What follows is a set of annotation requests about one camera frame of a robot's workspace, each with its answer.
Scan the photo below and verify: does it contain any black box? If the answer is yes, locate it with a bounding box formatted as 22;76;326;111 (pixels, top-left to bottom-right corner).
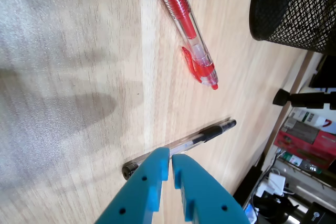
308;55;336;89

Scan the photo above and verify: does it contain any white printed box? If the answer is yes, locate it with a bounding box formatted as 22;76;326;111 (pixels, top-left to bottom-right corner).
288;108;334;128

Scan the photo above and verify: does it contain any red cardboard box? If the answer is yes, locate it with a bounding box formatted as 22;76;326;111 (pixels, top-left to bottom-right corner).
274;124;336;170

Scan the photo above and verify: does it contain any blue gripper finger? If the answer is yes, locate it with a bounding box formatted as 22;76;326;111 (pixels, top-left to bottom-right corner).
94;147;170;224
171;154;251;224

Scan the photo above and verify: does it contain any clear capped black pen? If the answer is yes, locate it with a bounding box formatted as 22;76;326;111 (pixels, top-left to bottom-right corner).
122;119;237;182

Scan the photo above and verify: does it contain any black device with logo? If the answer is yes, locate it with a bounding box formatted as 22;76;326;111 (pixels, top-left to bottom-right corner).
306;202;336;224

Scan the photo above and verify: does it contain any red retractable pen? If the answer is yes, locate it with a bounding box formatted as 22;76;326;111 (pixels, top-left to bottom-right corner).
146;0;219;90

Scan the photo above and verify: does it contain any black mesh pen holder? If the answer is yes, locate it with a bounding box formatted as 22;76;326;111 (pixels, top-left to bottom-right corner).
248;0;336;55

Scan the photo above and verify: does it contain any white power adapter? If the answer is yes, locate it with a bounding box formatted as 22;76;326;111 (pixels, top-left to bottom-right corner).
256;173;286;197

